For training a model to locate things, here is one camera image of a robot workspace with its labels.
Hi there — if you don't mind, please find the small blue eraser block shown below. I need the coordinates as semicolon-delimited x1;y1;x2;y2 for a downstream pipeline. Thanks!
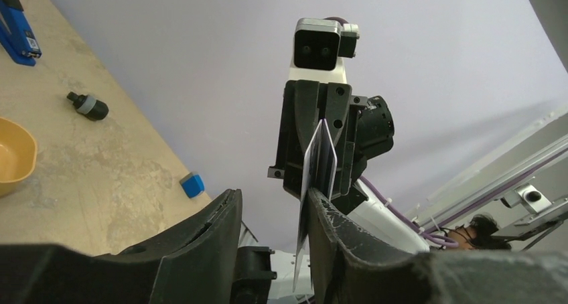
179;172;206;198

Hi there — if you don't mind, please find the person head with headset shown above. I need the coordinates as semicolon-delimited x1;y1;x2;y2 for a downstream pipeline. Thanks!
445;214;512;251

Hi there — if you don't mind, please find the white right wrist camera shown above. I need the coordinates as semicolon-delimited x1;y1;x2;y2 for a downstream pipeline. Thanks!
288;17;360;84

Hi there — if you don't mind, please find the blue black marker pen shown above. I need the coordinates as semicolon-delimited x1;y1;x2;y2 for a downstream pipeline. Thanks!
1;0;42;66

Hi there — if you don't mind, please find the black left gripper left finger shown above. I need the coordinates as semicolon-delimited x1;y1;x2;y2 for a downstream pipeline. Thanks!
1;189;242;303

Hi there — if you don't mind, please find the orange oval tray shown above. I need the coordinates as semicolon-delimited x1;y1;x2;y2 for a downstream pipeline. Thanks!
1;117;38;197

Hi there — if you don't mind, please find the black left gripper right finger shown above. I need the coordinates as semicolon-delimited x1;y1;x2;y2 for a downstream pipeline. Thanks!
307;189;567;303

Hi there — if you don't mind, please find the small black knob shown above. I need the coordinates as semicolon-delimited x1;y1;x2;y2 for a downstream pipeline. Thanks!
66;92;109;121

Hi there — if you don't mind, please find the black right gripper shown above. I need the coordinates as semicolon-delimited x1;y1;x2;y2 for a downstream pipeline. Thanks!
267;80;395;214

